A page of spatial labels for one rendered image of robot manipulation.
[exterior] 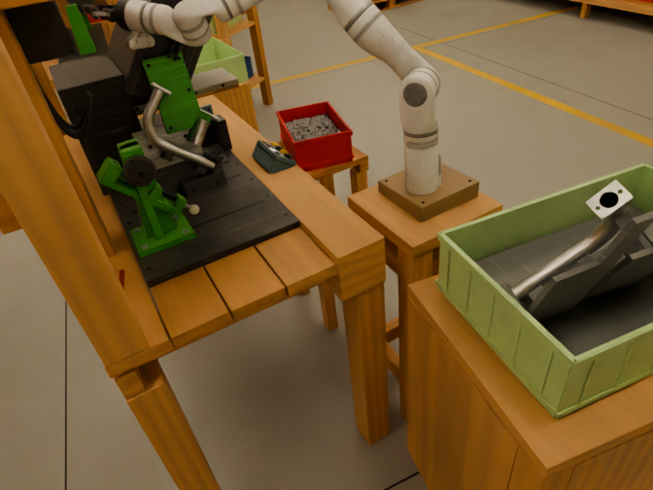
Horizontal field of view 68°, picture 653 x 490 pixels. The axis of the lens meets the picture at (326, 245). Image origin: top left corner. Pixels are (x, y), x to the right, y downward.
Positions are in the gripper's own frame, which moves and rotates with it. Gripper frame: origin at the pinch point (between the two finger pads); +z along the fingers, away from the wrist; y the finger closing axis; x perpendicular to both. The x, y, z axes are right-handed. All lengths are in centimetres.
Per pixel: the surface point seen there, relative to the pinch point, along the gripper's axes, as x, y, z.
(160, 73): 15.4, -10.2, -12.4
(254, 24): 29, -281, 109
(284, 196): 44, -11, -52
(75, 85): 19.5, 2.8, 6.5
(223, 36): 35, -239, 111
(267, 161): 40, -24, -40
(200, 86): 21.9, -29.6, -12.1
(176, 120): 28.1, -10.5, -16.4
